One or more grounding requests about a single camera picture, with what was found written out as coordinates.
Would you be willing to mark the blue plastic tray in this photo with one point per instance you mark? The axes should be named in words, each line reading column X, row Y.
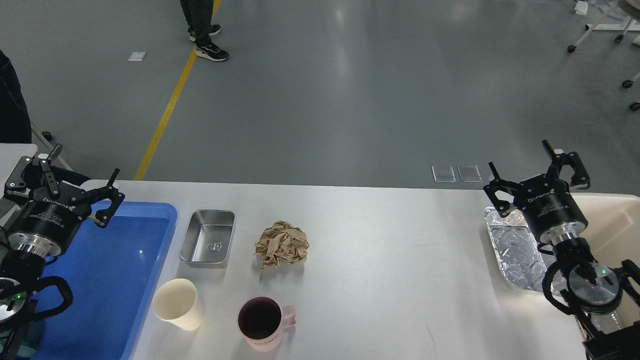
column 112, row 273

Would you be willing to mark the crumpled brown paper ball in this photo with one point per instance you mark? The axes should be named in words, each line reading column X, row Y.
column 282, row 243

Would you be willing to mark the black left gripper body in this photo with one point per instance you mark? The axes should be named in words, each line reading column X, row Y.
column 47, row 226

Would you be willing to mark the pink mug dark inside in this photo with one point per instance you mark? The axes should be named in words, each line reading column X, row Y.
column 262, row 322

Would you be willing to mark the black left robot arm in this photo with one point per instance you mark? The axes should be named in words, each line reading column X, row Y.
column 26, row 295

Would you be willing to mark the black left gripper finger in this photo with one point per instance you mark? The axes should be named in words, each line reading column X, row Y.
column 30, row 174
column 101, row 217

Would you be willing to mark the cream paper cup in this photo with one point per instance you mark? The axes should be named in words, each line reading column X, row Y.
column 177, row 302

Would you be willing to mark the clear floor plate left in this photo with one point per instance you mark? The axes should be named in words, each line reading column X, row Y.
column 444, row 174

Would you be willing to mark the white side table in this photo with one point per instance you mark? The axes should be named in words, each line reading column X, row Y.
column 10, row 154

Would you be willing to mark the cream plastic bin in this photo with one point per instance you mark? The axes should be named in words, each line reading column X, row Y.
column 612, row 230

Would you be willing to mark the stainless steel rectangular tin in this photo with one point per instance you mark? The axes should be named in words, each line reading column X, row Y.
column 208, row 239

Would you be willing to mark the clear floor plate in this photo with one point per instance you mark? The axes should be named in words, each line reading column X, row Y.
column 469, row 173
column 444, row 174

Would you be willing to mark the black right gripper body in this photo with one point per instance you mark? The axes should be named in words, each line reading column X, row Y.
column 549, row 209

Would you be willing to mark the white wheeled cart frame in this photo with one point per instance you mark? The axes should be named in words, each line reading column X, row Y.
column 630, row 22

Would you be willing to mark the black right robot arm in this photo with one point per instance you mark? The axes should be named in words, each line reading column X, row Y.
column 569, row 254

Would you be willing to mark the clear floor plate right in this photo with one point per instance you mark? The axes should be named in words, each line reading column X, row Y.
column 469, row 173

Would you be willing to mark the standing person legs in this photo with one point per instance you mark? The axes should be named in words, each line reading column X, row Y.
column 198, row 15

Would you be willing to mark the white paper on floor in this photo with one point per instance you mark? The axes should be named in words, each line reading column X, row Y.
column 137, row 56

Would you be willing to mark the aluminium foil tray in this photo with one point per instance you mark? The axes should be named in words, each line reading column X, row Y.
column 516, row 250

